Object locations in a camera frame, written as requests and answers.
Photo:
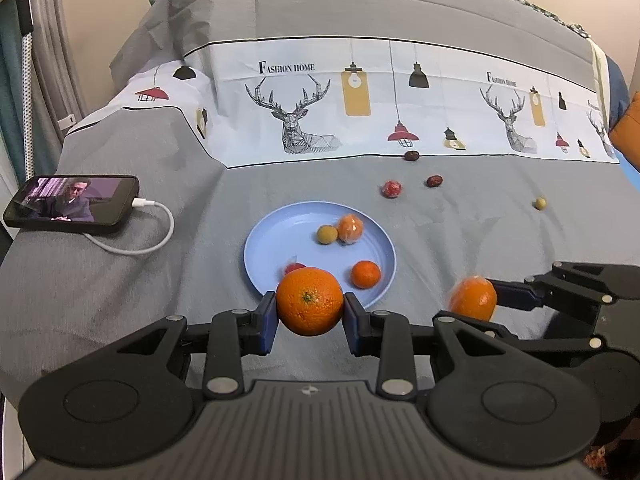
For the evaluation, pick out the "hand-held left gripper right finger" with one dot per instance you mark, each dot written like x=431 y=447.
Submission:
x=352 y=327

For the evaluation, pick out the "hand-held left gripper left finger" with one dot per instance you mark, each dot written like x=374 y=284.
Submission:
x=270 y=322

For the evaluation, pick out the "blue plate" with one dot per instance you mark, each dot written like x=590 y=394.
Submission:
x=300 y=230

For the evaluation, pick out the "black smartphone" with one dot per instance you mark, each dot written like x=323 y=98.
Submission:
x=70 y=205

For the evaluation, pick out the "blue pillow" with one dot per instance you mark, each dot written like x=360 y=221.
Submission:
x=617 y=85

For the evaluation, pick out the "orange cushion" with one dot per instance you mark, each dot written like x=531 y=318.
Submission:
x=629 y=127

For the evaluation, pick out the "grey curtain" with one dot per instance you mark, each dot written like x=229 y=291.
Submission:
x=50 y=60

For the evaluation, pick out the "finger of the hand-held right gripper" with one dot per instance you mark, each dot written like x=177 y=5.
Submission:
x=560 y=347
x=515 y=295

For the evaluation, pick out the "plastic-wrapped mandarin orange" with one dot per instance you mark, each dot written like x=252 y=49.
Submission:
x=350 y=228
x=472 y=300

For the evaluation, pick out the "red date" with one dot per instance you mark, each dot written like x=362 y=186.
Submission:
x=411 y=155
x=434 y=181

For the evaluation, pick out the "small green jujube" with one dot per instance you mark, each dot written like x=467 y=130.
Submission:
x=539 y=203

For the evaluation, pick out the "white clip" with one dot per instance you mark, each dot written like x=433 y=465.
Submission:
x=67 y=122

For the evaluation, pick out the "striped pole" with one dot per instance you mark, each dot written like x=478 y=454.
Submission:
x=29 y=100

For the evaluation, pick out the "red patterned cloth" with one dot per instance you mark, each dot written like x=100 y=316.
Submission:
x=612 y=455

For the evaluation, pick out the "red cherry tomato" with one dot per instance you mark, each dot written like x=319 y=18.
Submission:
x=391 y=189
x=295 y=266

